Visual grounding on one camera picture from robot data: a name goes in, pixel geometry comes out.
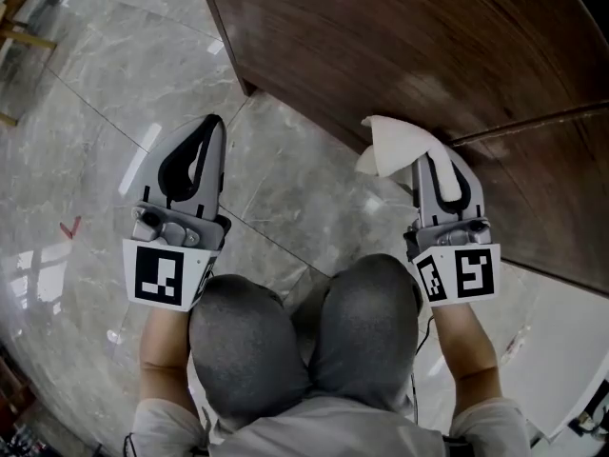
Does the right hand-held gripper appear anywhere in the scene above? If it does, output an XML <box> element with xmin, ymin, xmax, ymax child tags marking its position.
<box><xmin>403</xmin><ymin>149</ymin><xmax>502</xmax><ymax>308</ymax></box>

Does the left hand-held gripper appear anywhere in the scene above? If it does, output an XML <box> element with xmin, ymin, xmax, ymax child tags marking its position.
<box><xmin>121</xmin><ymin>113</ymin><xmax>233</xmax><ymax>313</ymax></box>

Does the white terry cloth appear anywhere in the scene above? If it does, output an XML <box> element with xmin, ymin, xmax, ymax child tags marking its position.
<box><xmin>355</xmin><ymin>114</ymin><xmax>463</xmax><ymax>203</ymax></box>

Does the person's right forearm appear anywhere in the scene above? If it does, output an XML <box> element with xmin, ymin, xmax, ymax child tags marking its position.
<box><xmin>429</xmin><ymin>300</ymin><xmax>504</xmax><ymax>422</ymax></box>

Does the person's left forearm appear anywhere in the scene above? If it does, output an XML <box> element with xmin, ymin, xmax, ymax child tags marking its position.
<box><xmin>138</xmin><ymin>304</ymin><xmax>195</xmax><ymax>417</ymax></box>

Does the person's right leg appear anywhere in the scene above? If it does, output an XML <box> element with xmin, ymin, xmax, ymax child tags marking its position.
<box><xmin>307</xmin><ymin>253</ymin><xmax>425</xmax><ymax>412</ymax></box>

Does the person's leg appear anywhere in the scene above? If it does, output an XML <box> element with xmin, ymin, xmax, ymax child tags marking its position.
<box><xmin>307</xmin><ymin>253</ymin><xmax>425</xmax><ymax>412</ymax></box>
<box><xmin>188</xmin><ymin>273</ymin><xmax>314</xmax><ymax>422</ymax></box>

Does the person's left leg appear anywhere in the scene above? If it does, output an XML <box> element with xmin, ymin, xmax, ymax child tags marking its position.
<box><xmin>188</xmin><ymin>273</ymin><xmax>314</xmax><ymax>422</ymax></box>

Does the white rectangular ceramic basin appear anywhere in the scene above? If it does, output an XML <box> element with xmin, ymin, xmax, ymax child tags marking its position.
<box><xmin>494</xmin><ymin>260</ymin><xmax>609</xmax><ymax>443</ymax></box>

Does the light wooden coffee table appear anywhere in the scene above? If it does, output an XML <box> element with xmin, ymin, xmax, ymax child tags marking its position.
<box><xmin>0</xmin><ymin>0</ymin><xmax>59</xmax><ymax>128</ymax></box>

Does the person's white shirt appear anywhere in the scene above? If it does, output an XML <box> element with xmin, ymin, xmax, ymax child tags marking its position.
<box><xmin>127</xmin><ymin>394</ymin><xmax>535</xmax><ymax>457</ymax></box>

